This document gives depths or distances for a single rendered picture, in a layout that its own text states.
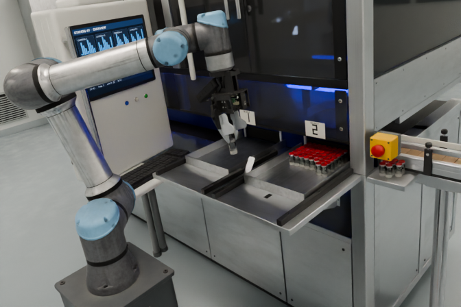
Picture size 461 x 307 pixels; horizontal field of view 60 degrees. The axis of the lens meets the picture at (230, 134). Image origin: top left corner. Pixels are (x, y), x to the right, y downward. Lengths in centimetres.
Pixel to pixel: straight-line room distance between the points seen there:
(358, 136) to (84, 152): 87
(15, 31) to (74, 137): 528
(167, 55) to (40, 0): 520
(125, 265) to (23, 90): 54
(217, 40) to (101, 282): 73
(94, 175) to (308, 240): 94
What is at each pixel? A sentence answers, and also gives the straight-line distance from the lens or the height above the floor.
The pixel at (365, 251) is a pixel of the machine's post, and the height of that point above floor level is 57.
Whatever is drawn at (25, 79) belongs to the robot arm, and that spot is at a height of 140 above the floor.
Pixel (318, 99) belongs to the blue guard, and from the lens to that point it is 143.
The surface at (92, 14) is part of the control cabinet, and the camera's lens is 179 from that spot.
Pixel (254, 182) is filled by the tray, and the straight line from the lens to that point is 140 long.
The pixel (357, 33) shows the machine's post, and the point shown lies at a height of 136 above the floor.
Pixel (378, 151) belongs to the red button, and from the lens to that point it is 134.
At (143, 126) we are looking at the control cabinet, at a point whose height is 97.
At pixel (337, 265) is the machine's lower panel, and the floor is 45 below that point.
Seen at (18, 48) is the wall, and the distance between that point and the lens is 644.
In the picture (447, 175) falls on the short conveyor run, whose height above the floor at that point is 90.
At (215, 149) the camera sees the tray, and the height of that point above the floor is 88.
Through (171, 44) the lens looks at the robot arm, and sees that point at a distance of 92.
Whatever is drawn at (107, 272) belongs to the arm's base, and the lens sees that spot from 120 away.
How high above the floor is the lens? 153
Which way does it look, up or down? 20 degrees down
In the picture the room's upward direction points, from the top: 8 degrees counter-clockwise
